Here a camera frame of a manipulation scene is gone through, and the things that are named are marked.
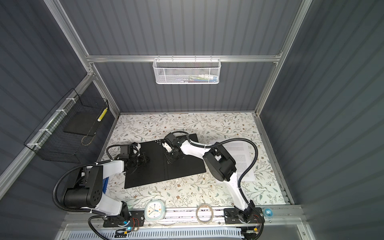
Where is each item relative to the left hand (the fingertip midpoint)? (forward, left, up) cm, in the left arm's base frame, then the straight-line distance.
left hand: (148, 158), depth 95 cm
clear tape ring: (-34, -37, +1) cm, 50 cm away
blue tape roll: (-35, -65, 0) cm, 74 cm away
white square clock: (-31, -8, +2) cm, 32 cm away
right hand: (-2, -14, 0) cm, 14 cm away
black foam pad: (+7, +27, +27) cm, 39 cm away
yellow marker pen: (+13, +21, +27) cm, 37 cm away
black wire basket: (0, +33, +28) cm, 43 cm away
